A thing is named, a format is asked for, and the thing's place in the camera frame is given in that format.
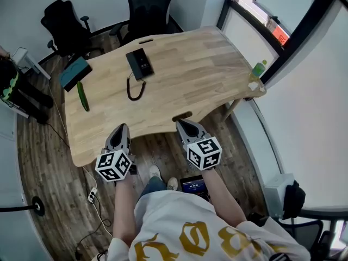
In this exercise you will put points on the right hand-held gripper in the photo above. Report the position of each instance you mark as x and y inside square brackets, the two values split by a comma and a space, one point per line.
[204, 154]

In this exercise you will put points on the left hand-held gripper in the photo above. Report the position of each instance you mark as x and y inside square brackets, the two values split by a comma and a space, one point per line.
[112, 166]

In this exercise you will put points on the person's left forearm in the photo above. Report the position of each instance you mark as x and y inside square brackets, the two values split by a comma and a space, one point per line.
[123, 208]

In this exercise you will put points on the person's right forearm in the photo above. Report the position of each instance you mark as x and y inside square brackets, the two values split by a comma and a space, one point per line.
[223, 197]

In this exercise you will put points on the black rectangular box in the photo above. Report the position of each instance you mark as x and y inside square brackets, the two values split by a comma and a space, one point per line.
[144, 61]

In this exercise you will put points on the wooden table leg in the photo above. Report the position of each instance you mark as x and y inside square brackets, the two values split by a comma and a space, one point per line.
[230, 110]

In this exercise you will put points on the person's white shoe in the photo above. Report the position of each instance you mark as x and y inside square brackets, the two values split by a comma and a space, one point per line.
[172, 183]
[155, 172]

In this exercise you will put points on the black tablet with lit screen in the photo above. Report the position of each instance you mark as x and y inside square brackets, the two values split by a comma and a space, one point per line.
[194, 186]

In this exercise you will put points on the person's blue jeans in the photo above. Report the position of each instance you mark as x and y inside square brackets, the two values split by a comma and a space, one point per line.
[153, 185]

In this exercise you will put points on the green cucumber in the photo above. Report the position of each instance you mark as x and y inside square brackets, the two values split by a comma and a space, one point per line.
[82, 95]

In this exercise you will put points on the white power strip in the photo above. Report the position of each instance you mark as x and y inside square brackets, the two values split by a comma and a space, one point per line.
[92, 195]

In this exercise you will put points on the clear crumpled plastic wrapper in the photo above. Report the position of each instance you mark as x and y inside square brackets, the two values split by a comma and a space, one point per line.
[255, 85]

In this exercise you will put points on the teal box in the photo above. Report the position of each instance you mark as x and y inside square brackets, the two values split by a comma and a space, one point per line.
[73, 73]

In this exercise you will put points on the white shirt with gold print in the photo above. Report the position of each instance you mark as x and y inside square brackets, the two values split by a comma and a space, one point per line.
[185, 222]

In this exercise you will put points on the green drink bottle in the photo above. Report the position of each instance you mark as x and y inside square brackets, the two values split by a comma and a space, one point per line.
[258, 69]

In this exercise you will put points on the white box appliance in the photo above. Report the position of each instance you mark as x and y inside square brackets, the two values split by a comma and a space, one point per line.
[276, 194]

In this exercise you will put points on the black stand with round base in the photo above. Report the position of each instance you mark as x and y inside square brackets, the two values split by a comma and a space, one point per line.
[38, 207]

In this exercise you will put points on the small white side table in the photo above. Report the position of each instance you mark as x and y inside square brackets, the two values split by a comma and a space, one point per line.
[28, 61]

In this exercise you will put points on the black backpack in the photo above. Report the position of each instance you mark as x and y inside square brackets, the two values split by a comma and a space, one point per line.
[295, 200]

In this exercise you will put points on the black office chair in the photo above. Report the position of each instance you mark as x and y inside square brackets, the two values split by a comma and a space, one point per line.
[148, 12]
[65, 28]

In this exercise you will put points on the black-framed window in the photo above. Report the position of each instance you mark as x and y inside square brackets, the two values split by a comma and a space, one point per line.
[282, 18]

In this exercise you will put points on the dark mesh office chair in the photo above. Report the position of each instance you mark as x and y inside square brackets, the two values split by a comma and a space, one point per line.
[312, 235]

